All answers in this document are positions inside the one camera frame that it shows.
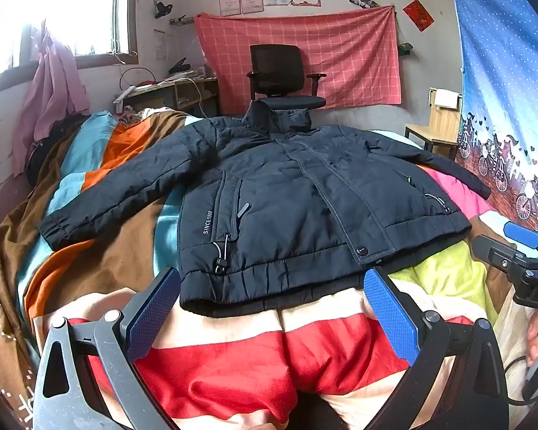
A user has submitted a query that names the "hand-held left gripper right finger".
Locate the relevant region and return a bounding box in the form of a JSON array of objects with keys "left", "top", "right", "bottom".
[{"left": 363, "top": 266, "right": 509, "bottom": 430}]

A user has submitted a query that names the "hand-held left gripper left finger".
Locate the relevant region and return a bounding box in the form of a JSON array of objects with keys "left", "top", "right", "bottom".
[{"left": 33, "top": 266, "right": 182, "bottom": 430}]

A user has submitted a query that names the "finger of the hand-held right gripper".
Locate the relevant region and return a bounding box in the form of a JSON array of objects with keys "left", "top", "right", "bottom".
[
  {"left": 503, "top": 221, "right": 538, "bottom": 250},
  {"left": 471, "top": 234, "right": 523, "bottom": 275}
]

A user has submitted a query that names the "dark navy padded jacket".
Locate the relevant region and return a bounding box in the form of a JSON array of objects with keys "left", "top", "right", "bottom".
[{"left": 38, "top": 100, "right": 492, "bottom": 320}]

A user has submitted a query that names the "black clothes pile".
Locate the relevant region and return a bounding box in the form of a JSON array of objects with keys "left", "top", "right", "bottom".
[{"left": 26, "top": 113, "right": 93, "bottom": 185}]

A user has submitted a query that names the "person's right hand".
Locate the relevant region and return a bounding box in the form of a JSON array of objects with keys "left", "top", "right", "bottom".
[{"left": 525, "top": 311, "right": 538, "bottom": 368}]

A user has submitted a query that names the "beige cloth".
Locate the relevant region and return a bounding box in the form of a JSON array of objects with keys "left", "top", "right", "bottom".
[{"left": 492, "top": 298, "right": 536, "bottom": 430}]

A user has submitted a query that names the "colourful striped blanket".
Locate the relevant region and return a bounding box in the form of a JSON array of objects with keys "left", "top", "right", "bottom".
[{"left": 0, "top": 107, "right": 538, "bottom": 430}]

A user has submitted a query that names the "wooden chair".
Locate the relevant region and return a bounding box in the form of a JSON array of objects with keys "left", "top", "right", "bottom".
[{"left": 404, "top": 89, "right": 463, "bottom": 161}]

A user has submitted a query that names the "blue printed curtain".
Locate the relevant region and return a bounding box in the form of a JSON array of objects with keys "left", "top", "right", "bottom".
[{"left": 446, "top": 0, "right": 538, "bottom": 236}]

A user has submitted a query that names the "white box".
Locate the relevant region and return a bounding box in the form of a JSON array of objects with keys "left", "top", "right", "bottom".
[{"left": 434, "top": 90, "right": 459, "bottom": 109}]

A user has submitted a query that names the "wooden desk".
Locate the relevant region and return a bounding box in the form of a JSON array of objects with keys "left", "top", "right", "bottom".
[{"left": 122, "top": 76, "right": 220, "bottom": 118}]

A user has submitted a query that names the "pink hanging garment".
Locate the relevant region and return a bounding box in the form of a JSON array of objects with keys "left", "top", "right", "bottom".
[{"left": 13, "top": 24, "right": 91, "bottom": 179}]

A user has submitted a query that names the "red paper decoration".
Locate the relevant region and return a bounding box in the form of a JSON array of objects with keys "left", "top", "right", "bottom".
[{"left": 402, "top": 0, "right": 435, "bottom": 32}]

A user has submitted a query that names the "black office chair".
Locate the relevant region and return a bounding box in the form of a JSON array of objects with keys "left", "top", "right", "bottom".
[{"left": 246, "top": 44, "right": 328, "bottom": 112}]

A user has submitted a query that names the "window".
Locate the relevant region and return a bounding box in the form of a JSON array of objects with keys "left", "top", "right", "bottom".
[{"left": 0, "top": 0, "right": 140, "bottom": 99}]

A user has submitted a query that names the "black cable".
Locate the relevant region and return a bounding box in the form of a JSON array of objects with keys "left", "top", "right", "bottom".
[{"left": 501, "top": 354, "right": 538, "bottom": 406}]

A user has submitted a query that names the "white charging cable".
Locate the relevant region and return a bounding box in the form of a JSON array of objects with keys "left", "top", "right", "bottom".
[{"left": 179, "top": 77, "right": 208, "bottom": 118}]

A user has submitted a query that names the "pink checked wall cloth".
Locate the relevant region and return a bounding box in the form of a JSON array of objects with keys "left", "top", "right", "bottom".
[{"left": 194, "top": 5, "right": 403, "bottom": 115}]

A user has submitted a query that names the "wall calendar sheet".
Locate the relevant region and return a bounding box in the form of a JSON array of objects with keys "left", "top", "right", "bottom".
[{"left": 153, "top": 30, "right": 169, "bottom": 62}]

